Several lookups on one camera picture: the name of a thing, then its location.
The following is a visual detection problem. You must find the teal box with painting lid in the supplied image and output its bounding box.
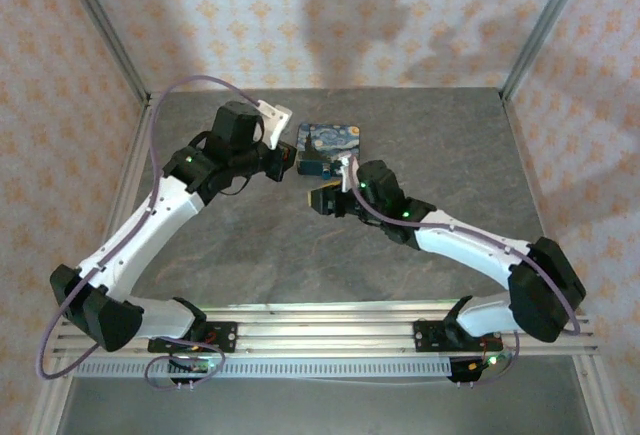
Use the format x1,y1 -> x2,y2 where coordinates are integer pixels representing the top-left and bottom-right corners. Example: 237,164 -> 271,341
296,122 -> 365,178

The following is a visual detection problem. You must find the small circuit board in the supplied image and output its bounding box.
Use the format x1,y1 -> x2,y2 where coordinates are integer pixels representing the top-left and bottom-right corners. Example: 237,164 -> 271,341
168,357 -> 211,375
448,353 -> 512,387

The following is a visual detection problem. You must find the long purple right arm cable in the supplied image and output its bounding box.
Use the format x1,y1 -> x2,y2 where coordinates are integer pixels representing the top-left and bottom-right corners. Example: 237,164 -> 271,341
348,169 -> 582,336

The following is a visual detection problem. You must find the long purple arm cable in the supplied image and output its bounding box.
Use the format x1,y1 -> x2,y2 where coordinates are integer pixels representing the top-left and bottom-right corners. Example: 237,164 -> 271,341
34,74 -> 264,381
348,169 -> 582,336

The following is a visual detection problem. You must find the long purple left arm cable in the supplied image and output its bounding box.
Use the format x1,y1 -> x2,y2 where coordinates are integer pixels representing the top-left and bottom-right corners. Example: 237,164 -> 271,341
34,74 -> 264,381

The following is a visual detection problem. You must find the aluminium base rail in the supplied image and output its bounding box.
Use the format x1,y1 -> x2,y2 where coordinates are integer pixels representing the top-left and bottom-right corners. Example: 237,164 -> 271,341
54,304 -> 599,356

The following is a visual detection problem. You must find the slotted grey cable duct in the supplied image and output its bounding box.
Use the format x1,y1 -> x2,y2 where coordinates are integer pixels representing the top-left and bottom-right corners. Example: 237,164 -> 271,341
74,357 -> 454,380

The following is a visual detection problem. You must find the aluminium frame post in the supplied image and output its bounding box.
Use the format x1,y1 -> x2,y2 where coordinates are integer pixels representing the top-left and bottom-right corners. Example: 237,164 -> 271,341
54,0 -> 151,104
501,0 -> 594,101

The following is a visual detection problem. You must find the short purple cable loop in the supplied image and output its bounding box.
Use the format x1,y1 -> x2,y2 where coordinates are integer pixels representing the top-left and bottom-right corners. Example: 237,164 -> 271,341
144,338 -> 226,392
469,332 -> 521,389

